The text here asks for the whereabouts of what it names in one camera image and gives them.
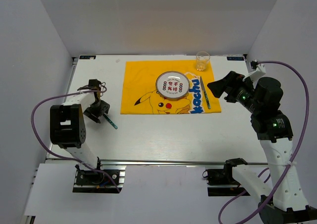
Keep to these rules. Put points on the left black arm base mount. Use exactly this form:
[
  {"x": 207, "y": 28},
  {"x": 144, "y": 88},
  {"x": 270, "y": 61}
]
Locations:
[{"x": 87, "y": 181}]

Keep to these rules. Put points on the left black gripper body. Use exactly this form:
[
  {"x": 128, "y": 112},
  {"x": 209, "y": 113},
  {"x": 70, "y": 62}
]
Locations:
[{"x": 98, "y": 108}]

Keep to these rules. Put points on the left black corner label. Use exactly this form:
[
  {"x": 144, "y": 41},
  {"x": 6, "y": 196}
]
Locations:
[{"x": 88, "y": 57}]

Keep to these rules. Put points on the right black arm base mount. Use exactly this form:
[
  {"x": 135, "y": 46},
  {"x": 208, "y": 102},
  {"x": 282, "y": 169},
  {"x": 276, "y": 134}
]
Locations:
[{"x": 219, "y": 186}]

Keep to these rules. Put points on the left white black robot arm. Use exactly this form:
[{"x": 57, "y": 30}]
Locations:
[{"x": 67, "y": 125}]

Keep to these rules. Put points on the fork with green patterned handle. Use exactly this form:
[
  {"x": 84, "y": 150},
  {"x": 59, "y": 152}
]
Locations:
[{"x": 110, "y": 121}]

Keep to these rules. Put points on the yellow printed cloth napkin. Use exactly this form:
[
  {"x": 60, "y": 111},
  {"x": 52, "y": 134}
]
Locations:
[{"x": 140, "y": 96}]

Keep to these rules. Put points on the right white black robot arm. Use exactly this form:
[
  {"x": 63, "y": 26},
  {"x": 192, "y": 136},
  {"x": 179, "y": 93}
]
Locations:
[{"x": 285, "y": 202}]

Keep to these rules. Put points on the knife with green patterned handle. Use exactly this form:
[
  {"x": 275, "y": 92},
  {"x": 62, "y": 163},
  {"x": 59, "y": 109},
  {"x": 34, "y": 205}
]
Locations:
[{"x": 205, "y": 93}]

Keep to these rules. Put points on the white plate with red characters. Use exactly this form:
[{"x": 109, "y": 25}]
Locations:
[{"x": 172, "y": 85}]

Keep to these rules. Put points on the right black corner label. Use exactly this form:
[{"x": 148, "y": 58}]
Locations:
[{"x": 235, "y": 58}]

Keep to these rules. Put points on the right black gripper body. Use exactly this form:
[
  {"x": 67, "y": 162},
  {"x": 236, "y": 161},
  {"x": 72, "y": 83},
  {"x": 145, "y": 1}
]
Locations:
[{"x": 244, "y": 95}]

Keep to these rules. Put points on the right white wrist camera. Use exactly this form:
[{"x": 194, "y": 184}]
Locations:
[{"x": 258, "y": 71}]

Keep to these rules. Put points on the clear drinking glass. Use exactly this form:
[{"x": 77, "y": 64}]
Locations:
[{"x": 202, "y": 61}]

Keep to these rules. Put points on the black corner label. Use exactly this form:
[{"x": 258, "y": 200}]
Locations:
[
  {"x": 88, "y": 57},
  {"x": 235, "y": 58}
]

